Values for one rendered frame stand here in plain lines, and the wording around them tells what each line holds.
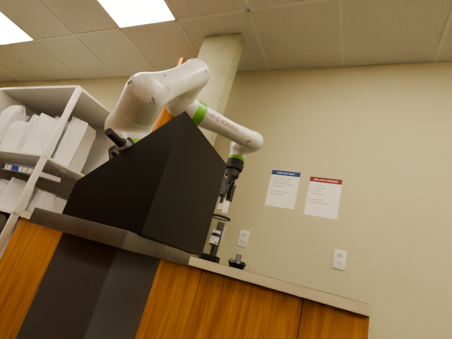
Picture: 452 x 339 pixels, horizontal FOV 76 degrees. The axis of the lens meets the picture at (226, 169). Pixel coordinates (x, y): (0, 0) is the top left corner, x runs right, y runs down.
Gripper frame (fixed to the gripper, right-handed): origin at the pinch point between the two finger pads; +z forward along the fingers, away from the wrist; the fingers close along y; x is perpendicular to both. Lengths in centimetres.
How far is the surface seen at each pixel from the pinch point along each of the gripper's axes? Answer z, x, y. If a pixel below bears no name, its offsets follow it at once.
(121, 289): 42, 12, 71
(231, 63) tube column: -112, -34, -18
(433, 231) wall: -21, 103, -59
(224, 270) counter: 30.6, 14.8, 12.9
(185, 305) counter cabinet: 49, 0, 10
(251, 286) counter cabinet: 33.6, 27.3, 10.0
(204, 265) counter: 30.7, 5.1, 12.9
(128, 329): 52, 12, 63
